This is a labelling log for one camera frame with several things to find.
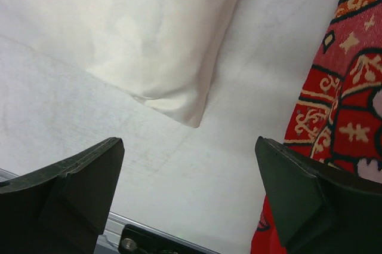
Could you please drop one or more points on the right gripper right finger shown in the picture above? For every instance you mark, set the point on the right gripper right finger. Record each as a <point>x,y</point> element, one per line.
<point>318,208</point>

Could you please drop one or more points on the red cartoon print bag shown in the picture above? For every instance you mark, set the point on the red cartoon print bag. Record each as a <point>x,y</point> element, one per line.
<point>337,118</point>

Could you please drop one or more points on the cream pillowcase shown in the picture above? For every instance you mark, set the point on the cream pillowcase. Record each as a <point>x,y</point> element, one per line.
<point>161,52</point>

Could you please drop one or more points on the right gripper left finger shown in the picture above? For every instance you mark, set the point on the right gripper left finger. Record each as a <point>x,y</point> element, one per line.
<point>63,207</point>

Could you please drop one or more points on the aluminium mounting rail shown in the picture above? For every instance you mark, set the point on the aluminium mounting rail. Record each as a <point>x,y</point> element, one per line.
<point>116,223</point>

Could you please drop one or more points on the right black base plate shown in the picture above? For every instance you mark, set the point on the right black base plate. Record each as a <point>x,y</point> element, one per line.
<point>137,240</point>

